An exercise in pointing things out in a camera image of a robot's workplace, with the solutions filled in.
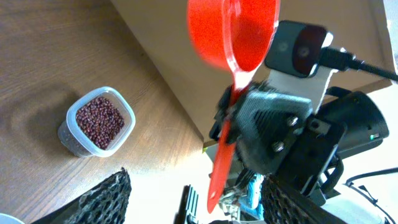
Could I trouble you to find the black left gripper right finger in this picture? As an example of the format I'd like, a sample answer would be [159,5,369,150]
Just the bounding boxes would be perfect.
[261,175,345,224]

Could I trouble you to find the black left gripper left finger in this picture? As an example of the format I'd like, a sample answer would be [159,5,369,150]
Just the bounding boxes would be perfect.
[32,168,132,224]

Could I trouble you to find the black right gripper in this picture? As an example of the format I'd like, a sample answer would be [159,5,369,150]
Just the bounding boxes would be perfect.
[208,83,347,198]

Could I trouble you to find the red measuring scoop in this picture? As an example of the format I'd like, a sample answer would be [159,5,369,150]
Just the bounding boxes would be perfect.
[186,0,281,215]

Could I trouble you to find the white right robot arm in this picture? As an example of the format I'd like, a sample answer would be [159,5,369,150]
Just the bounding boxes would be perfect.
[207,83,389,223]

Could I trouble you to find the white bowl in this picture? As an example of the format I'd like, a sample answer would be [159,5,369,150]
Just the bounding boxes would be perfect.
[0,213,25,224]

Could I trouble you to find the red adzuki beans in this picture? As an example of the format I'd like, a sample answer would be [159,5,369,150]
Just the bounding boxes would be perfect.
[75,96,125,150]

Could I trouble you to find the clear plastic bean container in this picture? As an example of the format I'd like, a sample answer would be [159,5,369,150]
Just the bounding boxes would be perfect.
[58,86,136,157]

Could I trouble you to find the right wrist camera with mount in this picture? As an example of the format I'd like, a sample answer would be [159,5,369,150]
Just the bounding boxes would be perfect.
[264,21,337,113]

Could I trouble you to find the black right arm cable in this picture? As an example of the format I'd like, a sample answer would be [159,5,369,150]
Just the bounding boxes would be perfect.
[318,45,398,83]

